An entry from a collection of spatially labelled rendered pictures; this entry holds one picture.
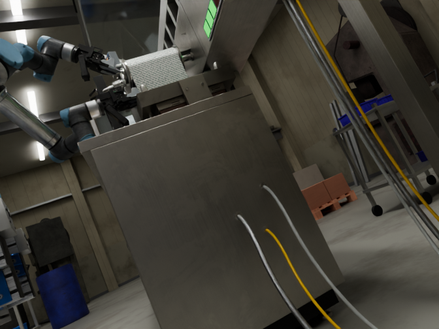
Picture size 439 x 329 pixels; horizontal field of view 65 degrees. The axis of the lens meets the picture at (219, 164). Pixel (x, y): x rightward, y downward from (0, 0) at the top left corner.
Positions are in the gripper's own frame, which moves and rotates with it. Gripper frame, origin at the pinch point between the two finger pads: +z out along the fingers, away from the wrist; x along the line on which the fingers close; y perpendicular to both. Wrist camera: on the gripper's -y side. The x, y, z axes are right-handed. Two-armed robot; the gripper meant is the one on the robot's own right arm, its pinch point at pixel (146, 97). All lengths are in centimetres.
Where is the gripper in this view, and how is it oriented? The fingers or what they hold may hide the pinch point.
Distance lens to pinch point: 157.8
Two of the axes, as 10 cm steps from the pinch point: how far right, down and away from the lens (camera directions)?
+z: 8.9, -3.6, 2.9
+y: -4.1, -9.0, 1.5
